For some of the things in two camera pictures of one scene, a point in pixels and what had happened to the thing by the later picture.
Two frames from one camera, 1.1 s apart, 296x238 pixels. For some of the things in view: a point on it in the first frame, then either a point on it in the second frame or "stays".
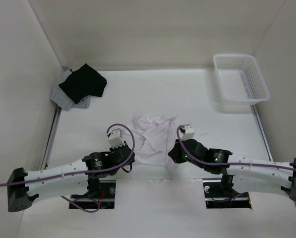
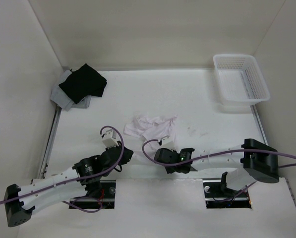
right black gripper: x=175 y=154 -> x=170 y=169
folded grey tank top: x=60 y=97 stays
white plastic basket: x=240 y=79 stays
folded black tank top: x=84 y=82 stays
